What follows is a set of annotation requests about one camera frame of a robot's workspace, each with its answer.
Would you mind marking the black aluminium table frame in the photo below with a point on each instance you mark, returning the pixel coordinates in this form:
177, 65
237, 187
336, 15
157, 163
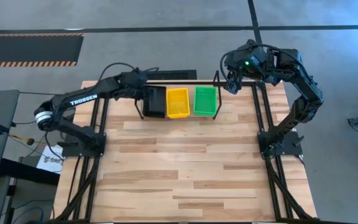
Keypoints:
244, 83

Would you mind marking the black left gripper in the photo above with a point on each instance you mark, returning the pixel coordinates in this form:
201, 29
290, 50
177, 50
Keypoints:
134, 82

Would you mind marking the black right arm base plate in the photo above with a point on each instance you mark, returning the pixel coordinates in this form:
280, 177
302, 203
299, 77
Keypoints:
291, 146

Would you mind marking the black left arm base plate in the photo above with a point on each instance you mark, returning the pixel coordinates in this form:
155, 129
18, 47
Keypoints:
73, 152

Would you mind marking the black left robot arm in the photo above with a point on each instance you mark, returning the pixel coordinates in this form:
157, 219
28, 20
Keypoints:
82, 99

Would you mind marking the black mat with hazard stripes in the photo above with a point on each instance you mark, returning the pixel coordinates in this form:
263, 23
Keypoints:
26, 49

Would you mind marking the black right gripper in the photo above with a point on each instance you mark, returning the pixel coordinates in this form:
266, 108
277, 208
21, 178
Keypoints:
253, 57

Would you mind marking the wooden shelf with black frame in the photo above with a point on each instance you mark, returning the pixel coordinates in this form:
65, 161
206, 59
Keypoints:
192, 99

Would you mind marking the white printed paper sheet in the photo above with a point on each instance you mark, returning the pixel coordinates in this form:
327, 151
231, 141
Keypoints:
51, 160

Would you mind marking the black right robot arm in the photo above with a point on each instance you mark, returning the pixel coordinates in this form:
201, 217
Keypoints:
306, 93

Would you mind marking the grey desk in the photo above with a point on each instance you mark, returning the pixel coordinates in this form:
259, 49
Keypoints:
8, 102

